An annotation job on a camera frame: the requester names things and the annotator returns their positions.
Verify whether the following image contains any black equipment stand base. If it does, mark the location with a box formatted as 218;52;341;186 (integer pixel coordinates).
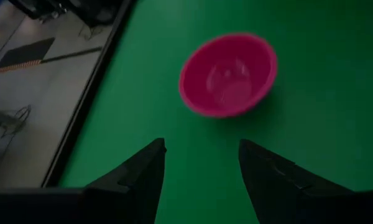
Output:
7;0;125;28

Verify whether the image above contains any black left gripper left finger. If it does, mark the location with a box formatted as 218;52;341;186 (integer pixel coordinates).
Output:
84;138;168;224

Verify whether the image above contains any grey cable bundle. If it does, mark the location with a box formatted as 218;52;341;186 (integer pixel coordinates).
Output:
0;104;32;139

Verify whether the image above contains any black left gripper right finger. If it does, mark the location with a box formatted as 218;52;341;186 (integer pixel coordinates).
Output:
238;138;355;224

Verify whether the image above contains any pink plastic bowl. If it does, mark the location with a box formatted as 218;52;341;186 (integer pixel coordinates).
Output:
178;32;279;119

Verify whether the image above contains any black floor mat striped edge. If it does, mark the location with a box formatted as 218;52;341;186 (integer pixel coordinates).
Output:
0;37;56;74

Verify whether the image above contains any black floor cable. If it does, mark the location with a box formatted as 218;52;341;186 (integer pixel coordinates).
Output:
0;46;103;75

